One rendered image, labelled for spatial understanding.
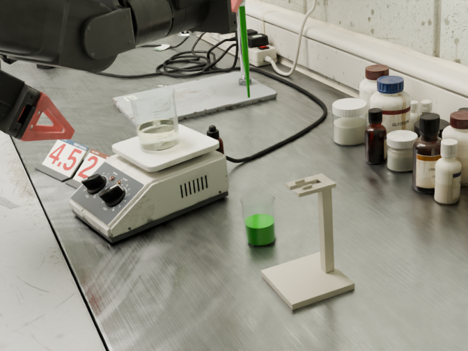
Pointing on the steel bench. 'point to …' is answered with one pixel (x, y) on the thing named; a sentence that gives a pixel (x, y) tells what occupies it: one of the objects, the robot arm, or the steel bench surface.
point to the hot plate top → (191, 150)
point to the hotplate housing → (162, 193)
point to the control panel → (104, 212)
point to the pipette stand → (297, 285)
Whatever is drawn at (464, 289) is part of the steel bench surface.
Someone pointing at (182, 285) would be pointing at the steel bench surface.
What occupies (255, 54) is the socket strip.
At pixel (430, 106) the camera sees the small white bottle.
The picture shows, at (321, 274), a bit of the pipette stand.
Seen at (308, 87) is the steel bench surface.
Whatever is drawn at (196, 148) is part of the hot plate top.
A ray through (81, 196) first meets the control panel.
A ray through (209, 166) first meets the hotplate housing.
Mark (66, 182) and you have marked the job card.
